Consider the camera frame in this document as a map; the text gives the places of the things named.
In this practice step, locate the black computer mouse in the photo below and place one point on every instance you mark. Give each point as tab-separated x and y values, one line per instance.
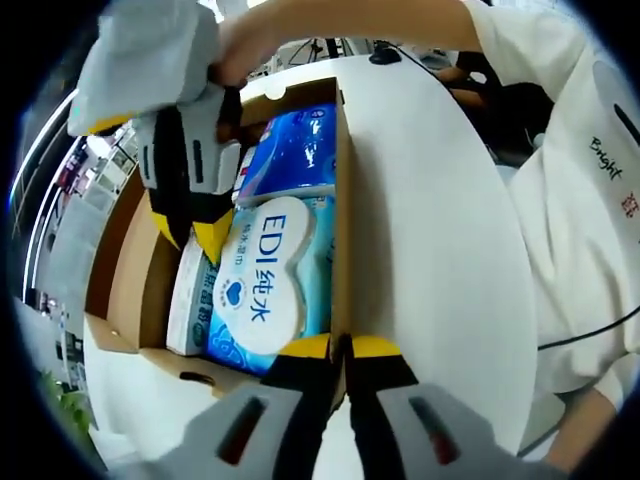
385	56

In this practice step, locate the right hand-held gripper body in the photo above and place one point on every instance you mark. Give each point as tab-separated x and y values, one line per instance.
145	55

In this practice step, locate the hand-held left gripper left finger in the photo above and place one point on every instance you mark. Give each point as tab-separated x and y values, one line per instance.
280	430

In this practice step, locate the person's right hand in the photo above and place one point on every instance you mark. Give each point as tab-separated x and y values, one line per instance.
250	45

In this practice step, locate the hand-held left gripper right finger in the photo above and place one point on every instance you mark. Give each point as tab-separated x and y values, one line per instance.
395	435

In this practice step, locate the blue tissue pack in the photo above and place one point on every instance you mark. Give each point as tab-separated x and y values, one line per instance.
295	145

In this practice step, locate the light blue wet wipes pack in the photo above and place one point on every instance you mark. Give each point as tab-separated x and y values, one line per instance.
270	280

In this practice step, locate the green plant in white pot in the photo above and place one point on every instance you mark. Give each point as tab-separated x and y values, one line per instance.
70	400

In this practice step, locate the white pack green print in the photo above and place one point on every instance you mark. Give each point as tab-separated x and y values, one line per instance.
190	305

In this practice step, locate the white grey chest device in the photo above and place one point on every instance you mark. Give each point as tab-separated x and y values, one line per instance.
617	95

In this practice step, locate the brown cardboard shoe box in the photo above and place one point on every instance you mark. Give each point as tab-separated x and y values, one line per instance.
125	260

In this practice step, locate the person in white shirt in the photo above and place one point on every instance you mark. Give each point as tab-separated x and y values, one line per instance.
565	225

